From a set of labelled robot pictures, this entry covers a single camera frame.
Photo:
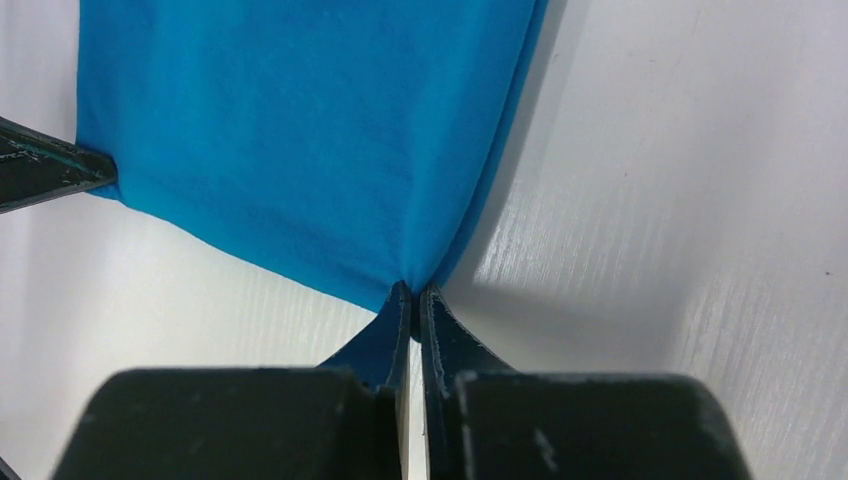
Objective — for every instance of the bright blue t shirt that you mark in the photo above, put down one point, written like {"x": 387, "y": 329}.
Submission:
{"x": 346, "y": 145}

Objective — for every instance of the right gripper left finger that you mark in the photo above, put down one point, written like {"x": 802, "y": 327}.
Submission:
{"x": 342, "y": 419}

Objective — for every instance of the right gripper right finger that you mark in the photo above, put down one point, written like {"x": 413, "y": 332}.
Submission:
{"x": 487, "y": 420}

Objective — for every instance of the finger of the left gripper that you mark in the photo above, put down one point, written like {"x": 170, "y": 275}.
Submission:
{"x": 37, "y": 168}

